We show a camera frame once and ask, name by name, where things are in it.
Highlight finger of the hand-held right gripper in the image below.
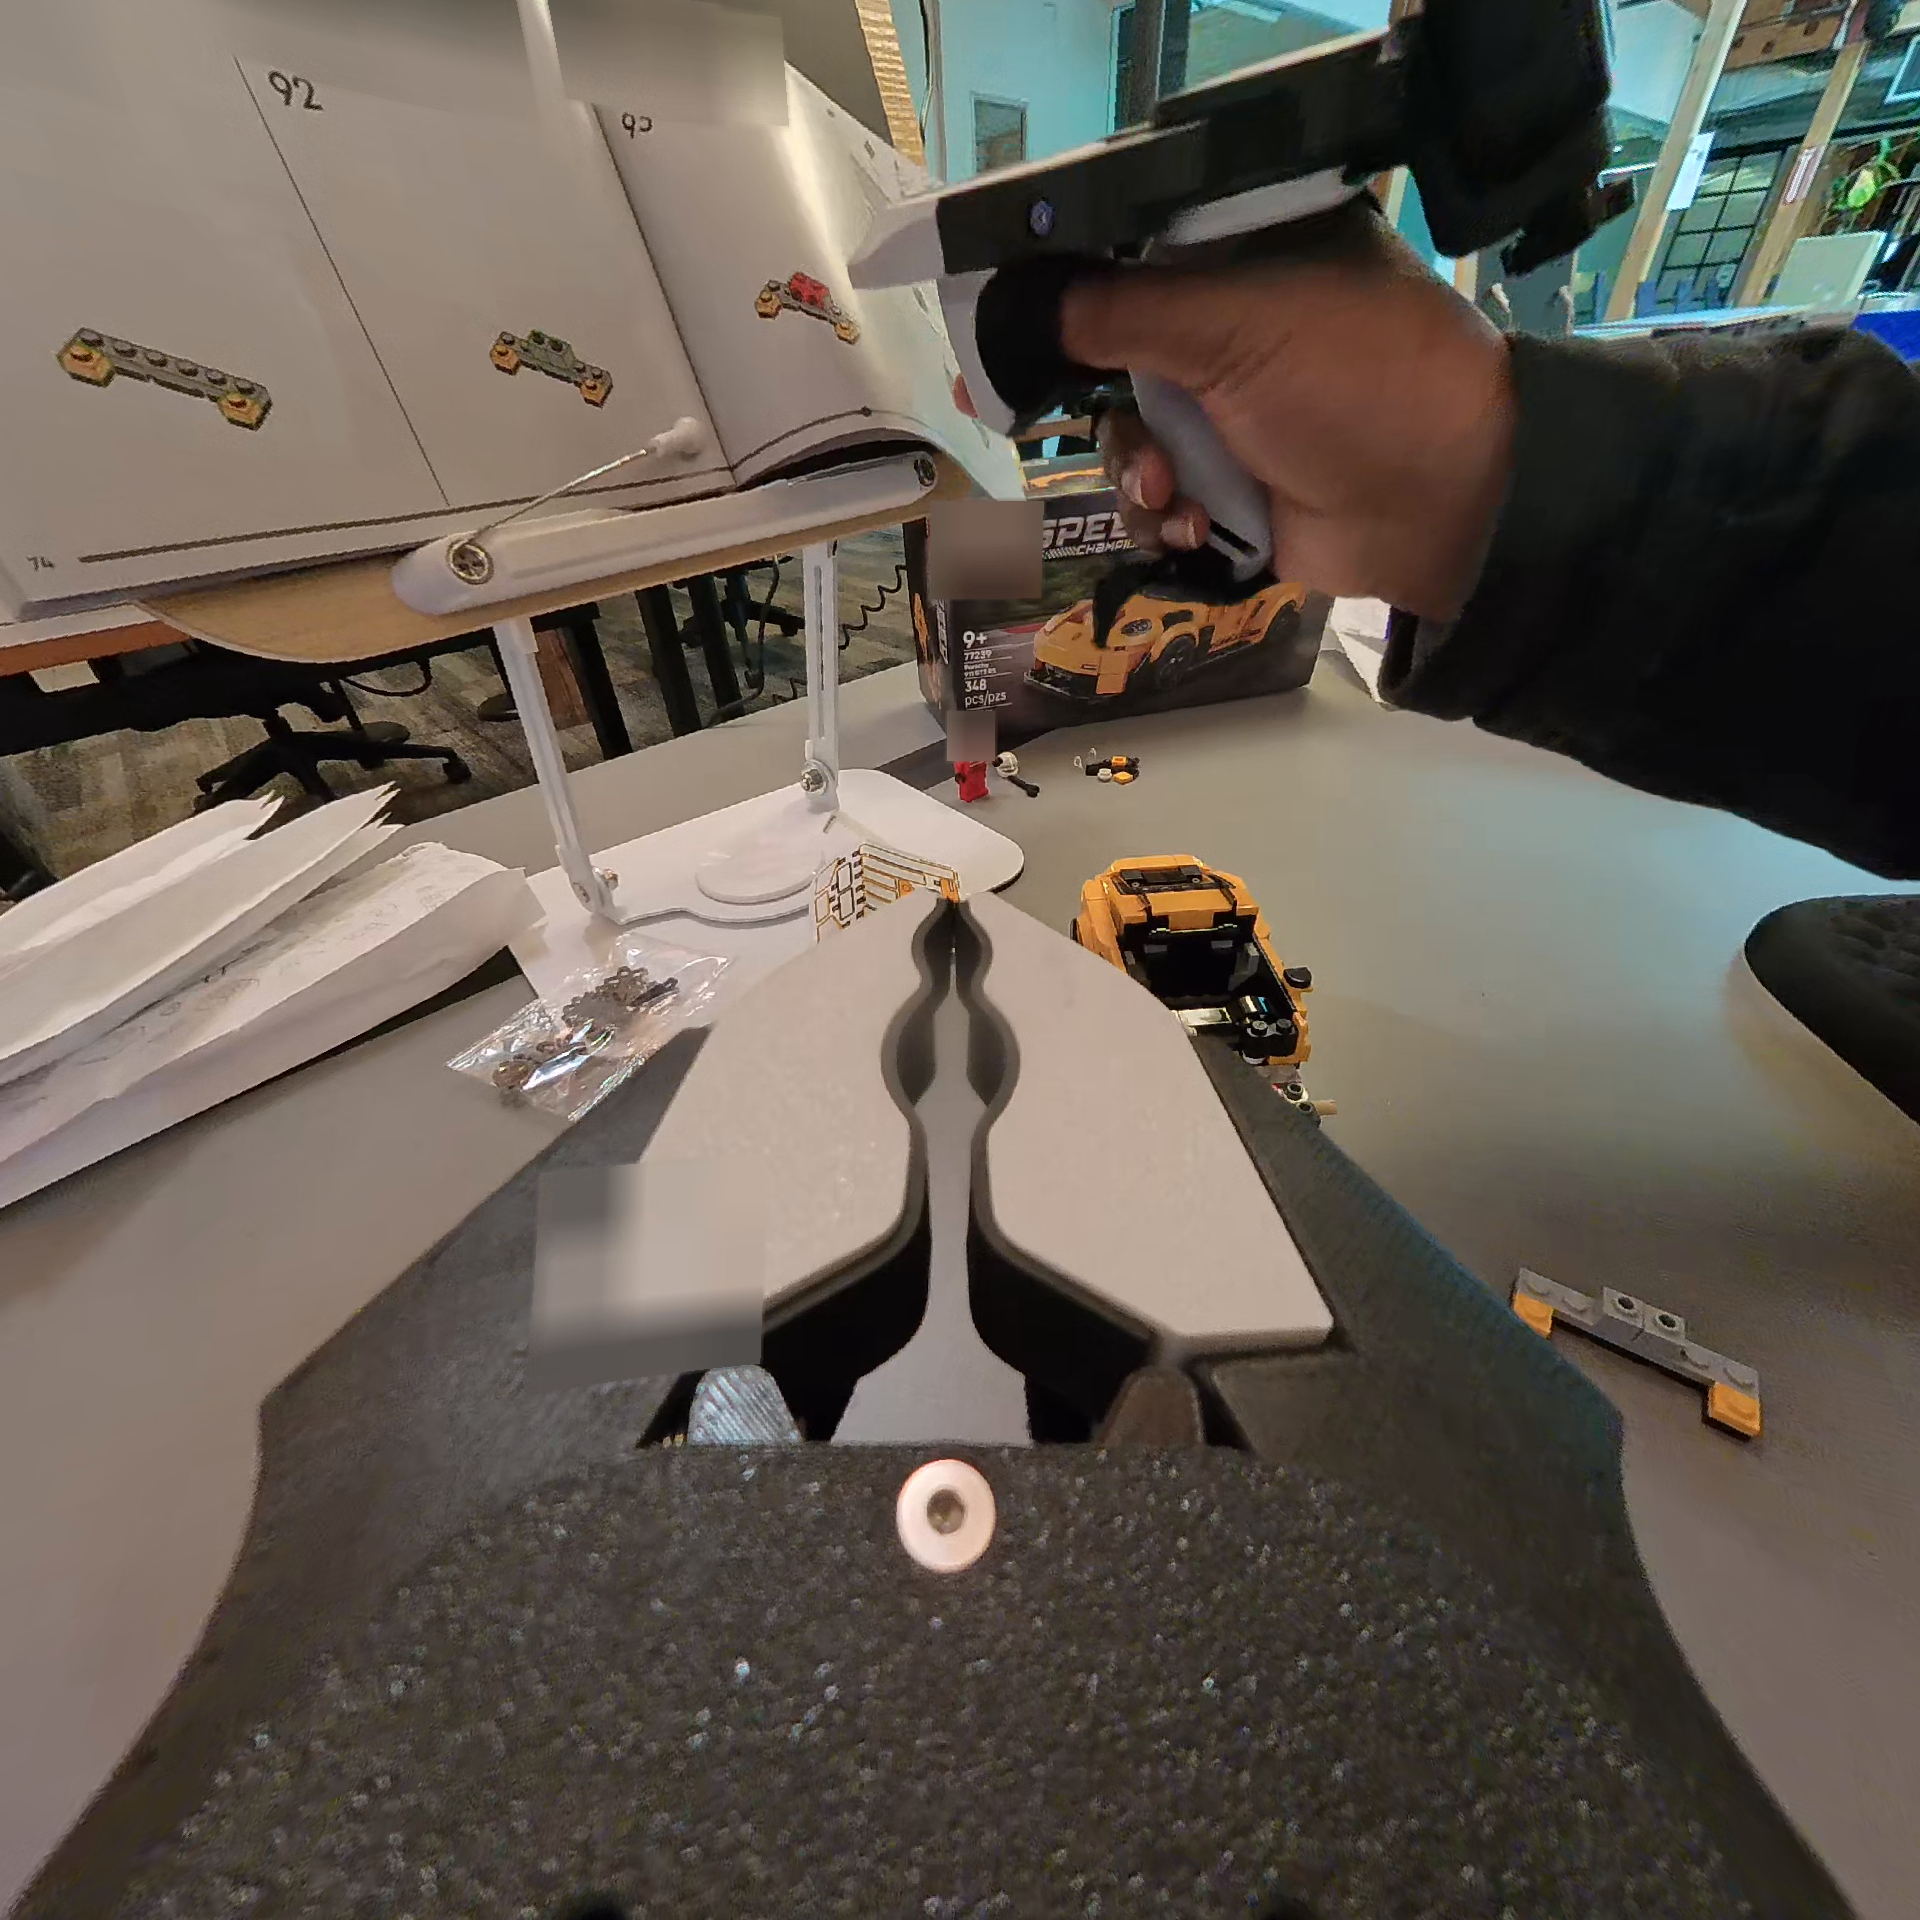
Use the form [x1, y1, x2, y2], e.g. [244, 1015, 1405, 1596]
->
[845, 199, 961, 290]

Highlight white paper bag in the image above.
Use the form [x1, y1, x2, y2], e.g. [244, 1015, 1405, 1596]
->
[0, 840, 545, 1210]
[0, 783, 403, 1082]
[0, 792, 288, 979]

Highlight grey lego plate orange ends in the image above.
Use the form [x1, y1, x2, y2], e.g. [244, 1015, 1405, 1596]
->
[1511, 1267, 1764, 1442]

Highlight person's right hand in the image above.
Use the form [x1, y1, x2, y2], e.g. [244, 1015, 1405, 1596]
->
[1055, 199, 1520, 624]

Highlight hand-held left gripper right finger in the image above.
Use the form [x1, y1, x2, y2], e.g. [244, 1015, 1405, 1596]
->
[959, 892, 1340, 1440]

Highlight black office chair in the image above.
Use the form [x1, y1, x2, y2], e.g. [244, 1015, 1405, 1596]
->
[191, 661, 478, 824]

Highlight lego instruction booklet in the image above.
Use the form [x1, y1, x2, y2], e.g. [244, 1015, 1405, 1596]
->
[0, 0, 1038, 624]

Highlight clear plastic bag dark pieces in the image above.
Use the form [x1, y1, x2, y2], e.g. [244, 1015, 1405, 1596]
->
[445, 936, 731, 1125]

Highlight lego sticker sheet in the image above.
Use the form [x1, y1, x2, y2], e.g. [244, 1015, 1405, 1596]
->
[813, 842, 961, 948]

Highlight black quilted cushion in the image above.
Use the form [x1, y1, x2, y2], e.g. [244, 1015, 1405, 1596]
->
[1744, 892, 1920, 1125]

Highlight black lego set box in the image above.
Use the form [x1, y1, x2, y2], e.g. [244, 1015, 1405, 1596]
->
[904, 482, 1340, 739]

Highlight yellow lego car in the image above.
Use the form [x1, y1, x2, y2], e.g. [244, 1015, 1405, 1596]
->
[1072, 854, 1338, 1123]

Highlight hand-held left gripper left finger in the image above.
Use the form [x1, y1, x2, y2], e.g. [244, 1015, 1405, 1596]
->
[642, 892, 965, 1440]

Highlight white book stand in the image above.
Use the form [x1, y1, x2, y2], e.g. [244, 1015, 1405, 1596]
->
[150, 416, 1029, 985]

